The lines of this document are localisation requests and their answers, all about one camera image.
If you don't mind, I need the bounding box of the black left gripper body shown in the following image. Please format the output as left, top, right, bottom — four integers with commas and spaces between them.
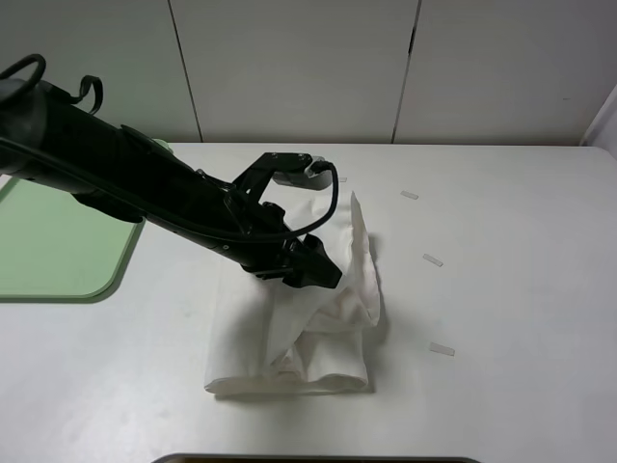
212, 204, 333, 281

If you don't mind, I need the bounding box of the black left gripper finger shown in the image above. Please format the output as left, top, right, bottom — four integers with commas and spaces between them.
282, 255, 342, 289

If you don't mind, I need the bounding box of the white short sleeve shirt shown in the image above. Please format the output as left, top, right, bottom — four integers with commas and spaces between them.
204, 190, 381, 396

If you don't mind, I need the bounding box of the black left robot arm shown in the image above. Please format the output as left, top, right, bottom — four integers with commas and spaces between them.
1, 78, 342, 288

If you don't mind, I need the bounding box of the light green plastic tray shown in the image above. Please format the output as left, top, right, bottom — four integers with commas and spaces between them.
0, 138, 174, 304

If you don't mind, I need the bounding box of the clear tape marker middle right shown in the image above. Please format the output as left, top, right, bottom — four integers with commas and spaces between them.
423, 254, 443, 267

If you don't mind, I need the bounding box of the clear tape marker upper right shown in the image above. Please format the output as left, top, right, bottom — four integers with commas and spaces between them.
400, 190, 419, 200

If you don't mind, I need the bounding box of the clear tape marker lower right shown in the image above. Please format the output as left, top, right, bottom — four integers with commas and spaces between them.
429, 342, 455, 357

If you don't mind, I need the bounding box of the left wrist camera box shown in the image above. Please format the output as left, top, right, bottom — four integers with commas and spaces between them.
232, 152, 333, 203

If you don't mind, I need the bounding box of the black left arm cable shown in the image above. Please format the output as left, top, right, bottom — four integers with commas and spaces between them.
0, 53, 338, 242

